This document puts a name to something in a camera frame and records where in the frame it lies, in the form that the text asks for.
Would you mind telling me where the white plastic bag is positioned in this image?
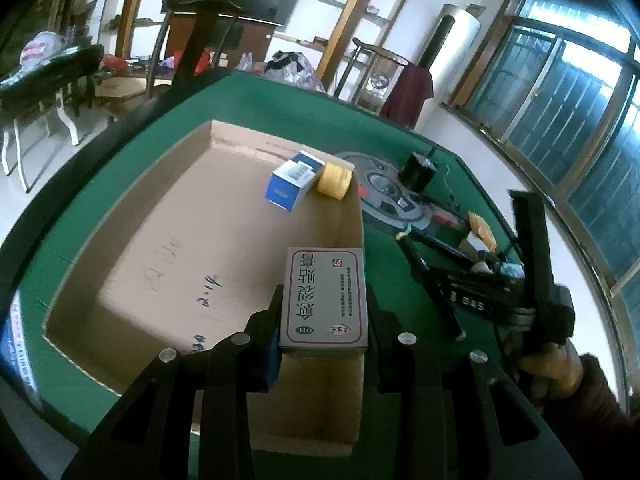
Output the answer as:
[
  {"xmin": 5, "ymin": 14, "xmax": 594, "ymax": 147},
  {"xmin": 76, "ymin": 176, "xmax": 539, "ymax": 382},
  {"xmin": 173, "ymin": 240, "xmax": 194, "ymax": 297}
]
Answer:
[{"xmin": 20, "ymin": 31, "xmax": 67, "ymax": 69}]

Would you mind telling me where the flat cardboard box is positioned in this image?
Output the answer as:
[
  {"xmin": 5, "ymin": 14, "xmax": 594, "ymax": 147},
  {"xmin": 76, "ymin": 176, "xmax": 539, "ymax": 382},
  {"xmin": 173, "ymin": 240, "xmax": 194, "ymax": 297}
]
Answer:
[{"xmin": 94, "ymin": 77, "xmax": 152, "ymax": 112}]

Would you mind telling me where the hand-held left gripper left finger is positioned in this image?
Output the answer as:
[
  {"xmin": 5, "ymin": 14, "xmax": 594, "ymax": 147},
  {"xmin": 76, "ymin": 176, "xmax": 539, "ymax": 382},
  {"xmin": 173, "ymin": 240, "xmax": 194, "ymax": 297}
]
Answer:
[{"xmin": 62, "ymin": 285, "xmax": 286, "ymax": 480}]

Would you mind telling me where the yellow tape roll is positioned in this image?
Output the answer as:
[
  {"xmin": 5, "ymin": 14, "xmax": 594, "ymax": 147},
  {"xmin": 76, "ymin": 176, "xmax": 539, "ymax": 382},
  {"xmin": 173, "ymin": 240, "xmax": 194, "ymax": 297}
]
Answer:
[{"xmin": 316, "ymin": 161, "xmax": 354, "ymax": 200}]

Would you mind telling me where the person's right forearm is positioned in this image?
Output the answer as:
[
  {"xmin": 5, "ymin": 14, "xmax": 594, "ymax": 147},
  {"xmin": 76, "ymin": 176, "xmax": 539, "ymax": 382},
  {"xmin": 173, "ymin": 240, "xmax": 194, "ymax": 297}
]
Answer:
[{"xmin": 542, "ymin": 355, "xmax": 640, "ymax": 443}]

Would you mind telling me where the wooden framed window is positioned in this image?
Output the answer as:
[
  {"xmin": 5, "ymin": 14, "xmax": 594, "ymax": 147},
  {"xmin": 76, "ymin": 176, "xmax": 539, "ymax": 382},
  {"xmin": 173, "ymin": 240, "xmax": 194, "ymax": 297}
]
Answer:
[{"xmin": 442, "ymin": 0, "xmax": 640, "ymax": 291}]

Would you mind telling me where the black folding table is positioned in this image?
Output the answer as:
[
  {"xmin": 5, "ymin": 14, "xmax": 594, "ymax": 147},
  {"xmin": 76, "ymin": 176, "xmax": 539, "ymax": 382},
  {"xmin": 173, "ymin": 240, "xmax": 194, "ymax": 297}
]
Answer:
[{"xmin": 0, "ymin": 44, "xmax": 104, "ymax": 192}]

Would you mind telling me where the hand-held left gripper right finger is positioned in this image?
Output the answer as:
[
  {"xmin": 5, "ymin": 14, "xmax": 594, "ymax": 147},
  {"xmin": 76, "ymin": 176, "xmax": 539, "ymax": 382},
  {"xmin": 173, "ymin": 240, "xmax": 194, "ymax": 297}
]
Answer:
[{"xmin": 368, "ymin": 285, "xmax": 583, "ymax": 480}]

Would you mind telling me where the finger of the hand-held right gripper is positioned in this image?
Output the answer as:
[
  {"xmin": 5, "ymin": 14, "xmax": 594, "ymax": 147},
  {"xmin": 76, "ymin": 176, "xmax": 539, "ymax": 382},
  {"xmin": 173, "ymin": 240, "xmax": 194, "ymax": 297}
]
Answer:
[
  {"xmin": 407, "ymin": 225, "xmax": 496, "ymax": 266},
  {"xmin": 397, "ymin": 233, "xmax": 464, "ymax": 341}
]

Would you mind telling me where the blue and white box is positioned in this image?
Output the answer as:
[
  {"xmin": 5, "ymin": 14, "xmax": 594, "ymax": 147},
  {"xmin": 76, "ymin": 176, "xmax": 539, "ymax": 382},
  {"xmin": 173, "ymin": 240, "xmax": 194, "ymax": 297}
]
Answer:
[{"xmin": 265, "ymin": 151, "xmax": 326, "ymax": 214}]

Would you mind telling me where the person's right hand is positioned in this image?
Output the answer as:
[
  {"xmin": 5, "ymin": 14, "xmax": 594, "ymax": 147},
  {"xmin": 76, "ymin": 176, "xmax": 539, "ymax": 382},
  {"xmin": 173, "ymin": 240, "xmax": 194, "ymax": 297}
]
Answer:
[{"xmin": 517, "ymin": 344, "xmax": 584, "ymax": 400}]

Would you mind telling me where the black cylinder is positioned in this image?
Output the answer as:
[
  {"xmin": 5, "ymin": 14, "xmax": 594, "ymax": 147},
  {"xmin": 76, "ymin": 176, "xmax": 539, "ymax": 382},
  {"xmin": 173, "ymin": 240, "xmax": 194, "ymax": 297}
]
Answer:
[{"xmin": 400, "ymin": 152, "xmax": 436, "ymax": 193}]

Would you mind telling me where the clear bag with dark cloth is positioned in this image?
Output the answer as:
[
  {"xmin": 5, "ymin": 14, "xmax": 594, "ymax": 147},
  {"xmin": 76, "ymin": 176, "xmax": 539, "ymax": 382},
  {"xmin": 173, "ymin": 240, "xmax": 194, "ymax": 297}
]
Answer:
[{"xmin": 264, "ymin": 50, "xmax": 327, "ymax": 93}]

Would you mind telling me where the wooden shelf unit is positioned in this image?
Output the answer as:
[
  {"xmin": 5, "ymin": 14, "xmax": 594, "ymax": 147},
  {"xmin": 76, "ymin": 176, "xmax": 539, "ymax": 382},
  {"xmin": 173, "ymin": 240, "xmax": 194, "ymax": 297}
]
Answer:
[{"xmin": 99, "ymin": 0, "xmax": 428, "ymax": 97}]

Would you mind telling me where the silver standing air conditioner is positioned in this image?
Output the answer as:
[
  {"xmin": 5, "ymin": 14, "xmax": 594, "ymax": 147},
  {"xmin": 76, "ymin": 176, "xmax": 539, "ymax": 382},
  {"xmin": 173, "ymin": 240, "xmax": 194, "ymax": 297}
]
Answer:
[{"xmin": 419, "ymin": 3, "xmax": 482, "ymax": 107}]

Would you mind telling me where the cardboard box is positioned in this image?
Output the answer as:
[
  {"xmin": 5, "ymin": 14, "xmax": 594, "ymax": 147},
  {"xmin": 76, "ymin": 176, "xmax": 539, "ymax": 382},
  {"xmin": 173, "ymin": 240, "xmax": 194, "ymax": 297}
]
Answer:
[
  {"xmin": 42, "ymin": 120, "xmax": 366, "ymax": 458},
  {"xmin": 94, "ymin": 77, "xmax": 152, "ymax": 112}
]

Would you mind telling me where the dark wooden chair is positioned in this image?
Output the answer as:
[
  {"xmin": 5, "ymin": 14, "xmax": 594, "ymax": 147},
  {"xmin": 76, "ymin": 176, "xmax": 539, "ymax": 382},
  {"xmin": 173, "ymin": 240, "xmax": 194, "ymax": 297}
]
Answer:
[{"xmin": 146, "ymin": 0, "xmax": 247, "ymax": 103}]

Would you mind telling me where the wooden chair with glass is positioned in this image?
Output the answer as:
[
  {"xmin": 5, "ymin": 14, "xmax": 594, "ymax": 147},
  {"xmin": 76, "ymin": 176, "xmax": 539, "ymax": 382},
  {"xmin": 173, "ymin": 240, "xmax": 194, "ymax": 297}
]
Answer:
[{"xmin": 334, "ymin": 37, "xmax": 410, "ymax": 112}]

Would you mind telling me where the grey medicine box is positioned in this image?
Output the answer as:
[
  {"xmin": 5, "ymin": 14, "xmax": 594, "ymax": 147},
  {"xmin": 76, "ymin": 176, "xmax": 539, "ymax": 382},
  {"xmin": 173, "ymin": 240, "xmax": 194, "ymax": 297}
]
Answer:
[{"xmin": 279, "ymin": 246, "xmax": 371, "ymax": 359}]

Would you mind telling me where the small brown snack packet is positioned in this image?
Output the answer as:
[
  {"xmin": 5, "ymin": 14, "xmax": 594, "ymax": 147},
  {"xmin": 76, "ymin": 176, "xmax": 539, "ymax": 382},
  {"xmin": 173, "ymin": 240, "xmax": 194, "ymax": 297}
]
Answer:
[{"xmin": 459, "ymin": 211, "xmax": 497, "ymax": 256}]

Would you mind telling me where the dark red cloth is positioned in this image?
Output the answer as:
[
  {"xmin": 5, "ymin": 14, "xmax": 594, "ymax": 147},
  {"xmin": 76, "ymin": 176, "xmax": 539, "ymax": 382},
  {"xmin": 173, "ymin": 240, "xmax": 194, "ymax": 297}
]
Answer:
[{"xmin": 381, "ymin": 62, "xmax": 434, "ymax": 129}]

